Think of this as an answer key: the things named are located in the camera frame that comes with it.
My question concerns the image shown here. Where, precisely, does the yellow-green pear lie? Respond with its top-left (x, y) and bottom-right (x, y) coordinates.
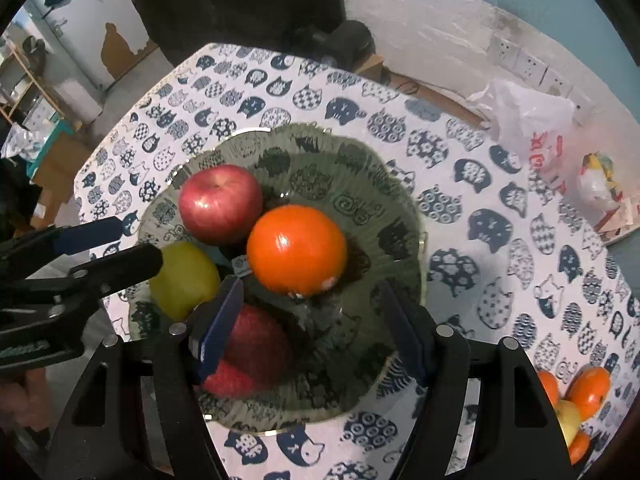
top-left (148, 241), bottom-right (222, 322)

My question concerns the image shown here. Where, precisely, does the white door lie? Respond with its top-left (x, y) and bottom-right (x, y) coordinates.
top-left (30, 0), bottom-right (161, 93)

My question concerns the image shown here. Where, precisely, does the black cable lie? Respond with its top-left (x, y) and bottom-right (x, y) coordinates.
top-left (382, 67), bottom-right (426, 97)

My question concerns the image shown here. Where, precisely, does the green glass bowl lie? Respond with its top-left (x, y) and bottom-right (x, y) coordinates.
top-left (127, 122), bottom-right (428, 433)

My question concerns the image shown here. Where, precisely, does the white plastic bag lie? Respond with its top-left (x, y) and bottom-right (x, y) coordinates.
top-left (467, 79), bottom-right (576, 193)

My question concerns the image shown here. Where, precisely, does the small cardboard box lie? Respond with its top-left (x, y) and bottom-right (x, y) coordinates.
top-left (350, 52), bottom-right (387, 81)

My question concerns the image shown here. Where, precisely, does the red paper bag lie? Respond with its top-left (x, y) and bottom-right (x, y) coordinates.
top-left (577, 152), bottom-right (632, 233)

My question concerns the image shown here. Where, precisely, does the black speaker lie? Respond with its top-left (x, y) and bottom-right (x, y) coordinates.
top-left (295, 20), bottom-right (376, 68)

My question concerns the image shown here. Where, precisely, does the red apple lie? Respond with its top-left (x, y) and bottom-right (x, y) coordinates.
top-left (178, 164), bottom-right (264, 246)
top-left (200, 305), bottom-right (292, 398)

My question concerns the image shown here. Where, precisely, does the black hanging cloth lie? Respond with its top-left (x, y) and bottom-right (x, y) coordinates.
top-left (125, 0), bottom-right (346, 66)

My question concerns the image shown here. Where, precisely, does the large orange with stem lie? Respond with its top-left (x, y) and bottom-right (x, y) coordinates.
top-left (246, 205), bottom-right (348, 297)

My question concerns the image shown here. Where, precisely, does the small orange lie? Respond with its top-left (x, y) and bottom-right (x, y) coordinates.
top-left (567, 430), bottom-right (592, 466)

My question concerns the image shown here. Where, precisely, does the white wall socket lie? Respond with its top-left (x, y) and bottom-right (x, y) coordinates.
top-left (517, 50), bottom-right (547, 86)
top-left (570, 85), bottom-right (592, 126)
top-left (542, 67), bottom-right (572, 97)
top-left (487, 35), bottom-right (521, 69)

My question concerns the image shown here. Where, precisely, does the brown cardboard carton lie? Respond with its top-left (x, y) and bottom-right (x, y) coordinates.
top-left (31, 132), bottom-right (95, 230)

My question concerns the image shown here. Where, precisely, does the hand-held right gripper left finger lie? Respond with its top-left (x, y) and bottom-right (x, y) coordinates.
top-left (45, 274), bottom-right (246, 480)

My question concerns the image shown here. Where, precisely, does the cat print tablecloth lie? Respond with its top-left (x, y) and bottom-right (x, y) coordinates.
top-left (74, 42), bottom-right (640, 480)

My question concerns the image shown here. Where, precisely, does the medium orange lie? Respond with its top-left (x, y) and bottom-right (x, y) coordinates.
top-left (537, 370), bottom-right (560, 408)

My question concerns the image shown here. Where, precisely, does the wooden shelf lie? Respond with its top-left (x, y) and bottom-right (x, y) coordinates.
top-left (0, 35), bottom-right (66, 131)

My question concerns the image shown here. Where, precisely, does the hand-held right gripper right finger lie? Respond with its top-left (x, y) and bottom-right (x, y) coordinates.
top-left (377, 280), bottom-right (573, 480)

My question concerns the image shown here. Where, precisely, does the yellow apple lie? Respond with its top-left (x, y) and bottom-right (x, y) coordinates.
top-left (554, 400), bottom-right (583, 448)

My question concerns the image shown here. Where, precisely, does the person's left hand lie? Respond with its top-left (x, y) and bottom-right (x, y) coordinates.
top-left (0, 370), bottom-right (51, 431)

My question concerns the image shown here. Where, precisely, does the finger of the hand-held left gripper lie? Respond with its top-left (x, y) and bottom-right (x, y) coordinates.
top-left (45, 244), bottom-right (164, 321)
top-left (0, 217), bottom-right (124, 281)

